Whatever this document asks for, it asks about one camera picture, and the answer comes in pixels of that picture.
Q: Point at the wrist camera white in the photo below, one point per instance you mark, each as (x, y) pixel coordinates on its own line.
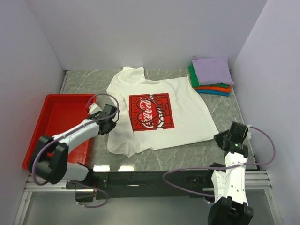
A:
(93, 108)
(248, 133)

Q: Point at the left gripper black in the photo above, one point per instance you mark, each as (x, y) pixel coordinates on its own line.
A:
(113, 123)

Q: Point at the black base beam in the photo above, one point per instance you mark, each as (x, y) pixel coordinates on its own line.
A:
(151, 184)

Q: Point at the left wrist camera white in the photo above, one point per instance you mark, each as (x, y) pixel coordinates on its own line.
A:
(93, 108)

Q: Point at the folded orange t-shirt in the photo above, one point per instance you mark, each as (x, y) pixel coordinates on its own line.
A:
(225, 89)

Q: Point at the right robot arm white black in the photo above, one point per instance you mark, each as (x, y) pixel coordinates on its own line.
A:
(230, 202)

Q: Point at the white printed t-shirt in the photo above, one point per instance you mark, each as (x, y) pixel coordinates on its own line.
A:
(156, 114)

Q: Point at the folded lilac t-shirt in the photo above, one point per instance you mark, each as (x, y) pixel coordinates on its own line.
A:
(211, 71)

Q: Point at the red plastic bin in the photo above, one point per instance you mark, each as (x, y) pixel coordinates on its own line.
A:
(59, 113)

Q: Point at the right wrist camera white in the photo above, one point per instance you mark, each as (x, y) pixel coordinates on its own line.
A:
(248, 133)

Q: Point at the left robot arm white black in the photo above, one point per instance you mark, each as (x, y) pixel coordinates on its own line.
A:
(49, 163)

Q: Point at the folded teal t-shirt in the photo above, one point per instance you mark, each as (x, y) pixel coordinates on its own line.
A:
(213, 92)

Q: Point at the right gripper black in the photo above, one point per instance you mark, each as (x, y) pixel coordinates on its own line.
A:
(217, 138)

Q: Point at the folded green t-shirt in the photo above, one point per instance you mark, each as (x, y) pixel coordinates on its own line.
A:
(195, 83)

